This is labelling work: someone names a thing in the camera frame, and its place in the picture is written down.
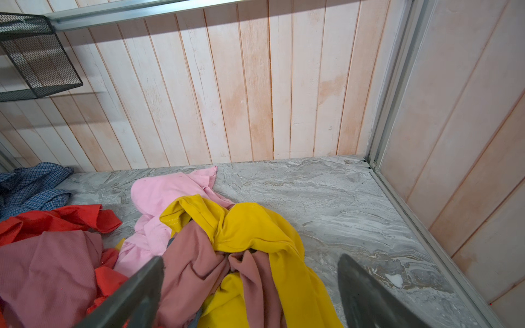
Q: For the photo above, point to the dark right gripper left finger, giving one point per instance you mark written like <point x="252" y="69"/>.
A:
<point x="135" y="303"/>

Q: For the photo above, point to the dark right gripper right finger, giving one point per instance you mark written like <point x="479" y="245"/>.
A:
<point x="366" y="303"/>

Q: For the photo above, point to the blue plaid shirt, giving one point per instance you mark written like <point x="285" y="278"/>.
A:
<point x="28" y="189"/>

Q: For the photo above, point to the dusty rose cloth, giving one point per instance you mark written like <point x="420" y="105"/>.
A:
<point x="205" y="288"/>

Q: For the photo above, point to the red cloth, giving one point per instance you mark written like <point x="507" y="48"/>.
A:
<point x="61" y="221"/>

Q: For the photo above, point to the pink cloth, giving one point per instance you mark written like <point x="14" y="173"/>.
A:
<point x="151" y="196"/>

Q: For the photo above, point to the yellow cloth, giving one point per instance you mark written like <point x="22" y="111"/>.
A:
<point x="304" y="298"/>

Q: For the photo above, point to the black wire mesh basket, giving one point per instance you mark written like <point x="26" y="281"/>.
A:
<point x="32" y="45"/>

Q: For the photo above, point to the aluminium frame rail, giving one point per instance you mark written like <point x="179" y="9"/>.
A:
<point x="120" y="11"/>

